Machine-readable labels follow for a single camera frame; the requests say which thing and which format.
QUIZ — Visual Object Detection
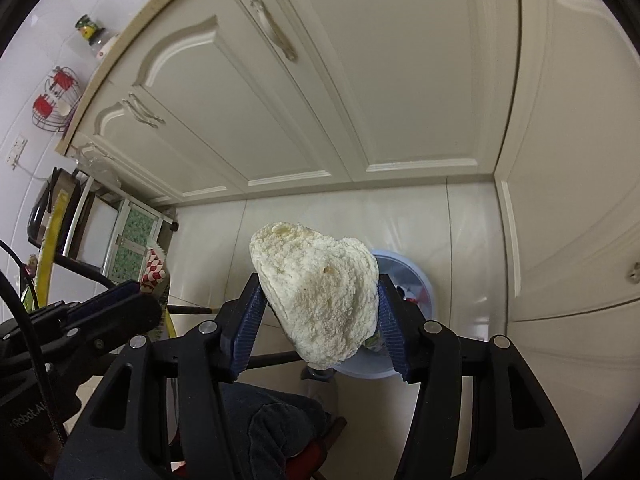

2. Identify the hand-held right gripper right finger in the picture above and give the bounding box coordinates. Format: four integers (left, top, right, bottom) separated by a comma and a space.
377, 272, 583, 480

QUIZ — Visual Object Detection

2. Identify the white bread piece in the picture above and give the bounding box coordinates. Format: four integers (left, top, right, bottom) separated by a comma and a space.
249, 221, 381, 371

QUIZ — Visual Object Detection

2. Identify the yellow plastic strip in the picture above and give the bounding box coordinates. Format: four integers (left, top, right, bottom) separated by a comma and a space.
27, 192, 71, 306

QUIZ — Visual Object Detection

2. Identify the metal kitchen rack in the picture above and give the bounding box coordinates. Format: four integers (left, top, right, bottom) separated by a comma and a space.
50, 170, 181, 286

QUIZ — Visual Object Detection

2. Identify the white storage box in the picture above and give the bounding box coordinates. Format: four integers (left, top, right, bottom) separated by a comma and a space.
75, 195, 121, 266

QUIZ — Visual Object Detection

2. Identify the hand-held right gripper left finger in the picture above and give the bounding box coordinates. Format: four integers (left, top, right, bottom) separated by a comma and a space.
52, 272, 268, 480

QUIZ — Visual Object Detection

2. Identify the dark cloth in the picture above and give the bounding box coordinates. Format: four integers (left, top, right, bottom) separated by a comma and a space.
220, 385, 333, 480

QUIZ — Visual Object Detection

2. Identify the clear plastic bag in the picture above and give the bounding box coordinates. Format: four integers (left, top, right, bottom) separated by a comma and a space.
75, 147, 123, 188

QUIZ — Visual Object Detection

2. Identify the white wall socket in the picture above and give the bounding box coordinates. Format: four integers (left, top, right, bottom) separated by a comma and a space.
5, 132, 28, 166

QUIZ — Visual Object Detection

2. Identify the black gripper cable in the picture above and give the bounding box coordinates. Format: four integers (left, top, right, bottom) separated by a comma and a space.
0, 240, 41, 321

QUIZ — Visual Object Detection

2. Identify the yellow label sauce bottle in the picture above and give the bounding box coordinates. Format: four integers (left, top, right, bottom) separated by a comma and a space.
75, 14, 106, 43

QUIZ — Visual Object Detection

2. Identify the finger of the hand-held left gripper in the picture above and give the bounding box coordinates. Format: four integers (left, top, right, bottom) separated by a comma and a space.
30, 280, 142, 325
60, 292, 163, 357

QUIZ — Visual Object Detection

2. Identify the wire basket with red cups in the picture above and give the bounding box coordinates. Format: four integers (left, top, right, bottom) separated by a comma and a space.
31, 65, 83, 133

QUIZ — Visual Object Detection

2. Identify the pale blue trash bin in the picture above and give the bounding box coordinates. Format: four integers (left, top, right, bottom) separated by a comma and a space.
332, 249, 436, 378

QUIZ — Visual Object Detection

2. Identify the red cloth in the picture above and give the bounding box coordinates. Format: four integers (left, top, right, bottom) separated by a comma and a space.
287, 437, 331, 480

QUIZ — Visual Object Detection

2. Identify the white power cable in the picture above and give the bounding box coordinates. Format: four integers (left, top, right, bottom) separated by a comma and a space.
12, 160, 56, 181

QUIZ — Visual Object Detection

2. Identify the black silver rice cooker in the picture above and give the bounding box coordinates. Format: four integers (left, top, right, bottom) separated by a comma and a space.
26, 167, 88, 261

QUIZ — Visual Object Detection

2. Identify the red checkered snack wrapper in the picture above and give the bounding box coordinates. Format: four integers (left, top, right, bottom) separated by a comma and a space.
140, 242, 178, 341

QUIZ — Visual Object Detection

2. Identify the beige kitchen countertop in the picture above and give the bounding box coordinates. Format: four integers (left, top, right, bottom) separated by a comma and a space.
55, 0, 216, 156

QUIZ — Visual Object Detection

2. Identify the green patterned panel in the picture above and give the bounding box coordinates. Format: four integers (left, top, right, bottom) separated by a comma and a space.
107, 200, 173, 281

